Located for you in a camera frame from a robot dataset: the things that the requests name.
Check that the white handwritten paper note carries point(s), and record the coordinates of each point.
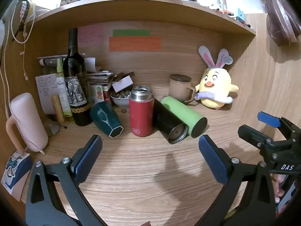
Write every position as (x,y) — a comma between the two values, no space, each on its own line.
(44,91)

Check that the brown hanging bag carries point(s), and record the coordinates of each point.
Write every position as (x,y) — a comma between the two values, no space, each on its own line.
(281,20)

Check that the yellow tube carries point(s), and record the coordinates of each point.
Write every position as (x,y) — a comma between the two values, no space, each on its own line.
(57,108)

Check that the wooden shelf board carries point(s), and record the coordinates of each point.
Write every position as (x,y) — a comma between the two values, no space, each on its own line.
(145,9)

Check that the person's right hand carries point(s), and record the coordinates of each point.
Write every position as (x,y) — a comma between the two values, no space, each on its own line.
(278,184)

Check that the red thermos cup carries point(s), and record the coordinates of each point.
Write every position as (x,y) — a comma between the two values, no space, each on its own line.
(141,115)

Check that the dark teal hexagonal cup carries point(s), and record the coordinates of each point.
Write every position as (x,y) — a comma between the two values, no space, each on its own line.
(103,117)

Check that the blue and white box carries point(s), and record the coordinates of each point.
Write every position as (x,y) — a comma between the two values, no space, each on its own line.
(14,173)

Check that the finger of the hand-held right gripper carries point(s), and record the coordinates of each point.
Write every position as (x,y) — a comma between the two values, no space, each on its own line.
(269,119)
(251,134)

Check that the yellow chick plush toy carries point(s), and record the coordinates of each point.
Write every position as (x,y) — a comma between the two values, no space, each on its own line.
(216,88)

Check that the bowl of small stones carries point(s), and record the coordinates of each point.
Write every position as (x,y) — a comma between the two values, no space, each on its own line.
(118,101)

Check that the green sticky note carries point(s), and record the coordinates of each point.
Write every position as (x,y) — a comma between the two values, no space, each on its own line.
(131,32)

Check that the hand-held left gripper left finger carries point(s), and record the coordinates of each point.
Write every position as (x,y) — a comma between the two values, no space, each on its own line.
(87,154)

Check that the small white card box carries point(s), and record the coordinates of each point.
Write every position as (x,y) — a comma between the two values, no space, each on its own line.
(121,84)

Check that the green spray bottle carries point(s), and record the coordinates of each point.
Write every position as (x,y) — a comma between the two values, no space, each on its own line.
(62,91)

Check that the beige mug with lid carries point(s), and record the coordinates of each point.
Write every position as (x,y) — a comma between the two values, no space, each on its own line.
(178,89)

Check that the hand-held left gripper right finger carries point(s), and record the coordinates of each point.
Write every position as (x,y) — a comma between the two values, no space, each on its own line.
(211,159)

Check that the eyeglasses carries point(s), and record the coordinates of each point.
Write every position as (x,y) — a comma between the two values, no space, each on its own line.
(54,129)

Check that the stack of books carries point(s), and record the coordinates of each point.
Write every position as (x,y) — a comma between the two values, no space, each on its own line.
(100,84)

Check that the black tumbler cup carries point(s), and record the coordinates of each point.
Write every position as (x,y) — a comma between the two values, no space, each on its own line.
(164,121)

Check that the pink sticky note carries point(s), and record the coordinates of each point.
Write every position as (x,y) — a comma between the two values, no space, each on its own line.
(90,35)

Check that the light green tumbler cup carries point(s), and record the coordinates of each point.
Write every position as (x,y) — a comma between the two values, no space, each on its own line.
(183,113)

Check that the dark wine bottle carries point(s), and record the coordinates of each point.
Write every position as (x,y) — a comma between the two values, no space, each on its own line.
(75,66)

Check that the small blue stand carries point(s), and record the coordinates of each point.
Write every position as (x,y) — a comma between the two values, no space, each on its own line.
(241,14)

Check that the orange sticky note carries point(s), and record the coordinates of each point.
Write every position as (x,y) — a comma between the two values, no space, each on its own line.
(134,43)

